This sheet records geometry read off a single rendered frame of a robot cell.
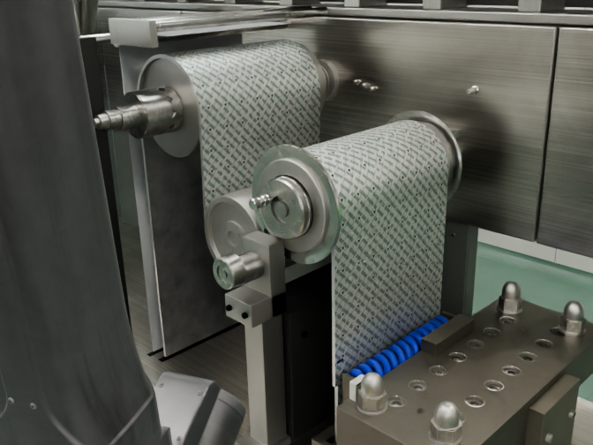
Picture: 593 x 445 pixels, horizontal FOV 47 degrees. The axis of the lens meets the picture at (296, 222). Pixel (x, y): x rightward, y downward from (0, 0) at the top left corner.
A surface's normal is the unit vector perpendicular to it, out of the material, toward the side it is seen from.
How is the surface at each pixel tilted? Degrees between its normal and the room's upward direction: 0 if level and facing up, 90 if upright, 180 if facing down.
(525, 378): 0
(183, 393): 25
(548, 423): 90
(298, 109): 92
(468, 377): 0
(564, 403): 90
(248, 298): 0
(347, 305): 90
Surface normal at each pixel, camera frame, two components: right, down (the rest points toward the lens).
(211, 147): 0.71, 0.26
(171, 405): -0.17, -0.71
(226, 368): -0.02, -0.94
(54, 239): 0.92, 0.12
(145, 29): -0.70, 0.26
